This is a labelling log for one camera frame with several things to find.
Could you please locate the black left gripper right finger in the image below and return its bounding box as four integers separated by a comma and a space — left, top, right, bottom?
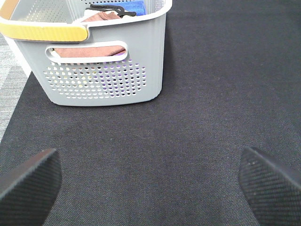
238, 147, 301, 226

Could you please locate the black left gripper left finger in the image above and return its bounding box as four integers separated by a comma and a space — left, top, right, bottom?
0, 149, 62, 226

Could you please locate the black table mat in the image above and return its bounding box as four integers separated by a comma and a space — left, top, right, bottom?
0, 0, 301, 226

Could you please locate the pink towel in basket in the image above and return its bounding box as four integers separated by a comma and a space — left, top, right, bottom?
51, 9, 126, 58

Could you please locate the grey perforated laundry basket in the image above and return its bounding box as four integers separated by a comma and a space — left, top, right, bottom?
11, 0, 172, 106

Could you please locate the blue towel in basket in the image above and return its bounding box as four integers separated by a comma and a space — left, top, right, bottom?
101, 0, 147, 16

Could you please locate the yellow basket handle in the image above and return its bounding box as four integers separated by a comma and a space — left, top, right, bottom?
0, 0, 89, 43

